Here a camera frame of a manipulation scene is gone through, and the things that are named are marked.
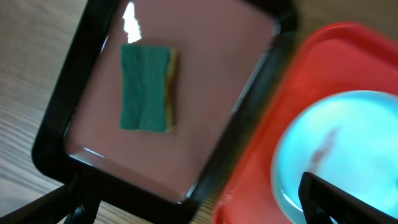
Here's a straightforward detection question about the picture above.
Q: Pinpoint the red plastic tray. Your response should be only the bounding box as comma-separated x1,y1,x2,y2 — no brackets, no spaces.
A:
213,22,397,224

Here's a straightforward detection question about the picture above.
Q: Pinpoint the light blue plate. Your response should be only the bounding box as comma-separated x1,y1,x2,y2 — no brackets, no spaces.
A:
271,90,397,223

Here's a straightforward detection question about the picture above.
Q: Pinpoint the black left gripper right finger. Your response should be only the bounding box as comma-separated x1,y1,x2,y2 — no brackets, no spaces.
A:
298,172,397,224

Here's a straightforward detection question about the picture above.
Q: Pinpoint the black tray with water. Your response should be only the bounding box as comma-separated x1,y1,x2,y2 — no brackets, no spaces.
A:
32,1,297,223

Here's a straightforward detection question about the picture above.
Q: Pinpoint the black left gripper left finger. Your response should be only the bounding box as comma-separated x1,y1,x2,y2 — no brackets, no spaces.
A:
1,175,101,224

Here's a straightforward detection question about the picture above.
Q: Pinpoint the green yellow sponge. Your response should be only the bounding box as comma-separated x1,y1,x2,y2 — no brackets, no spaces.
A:
119,44,178,133

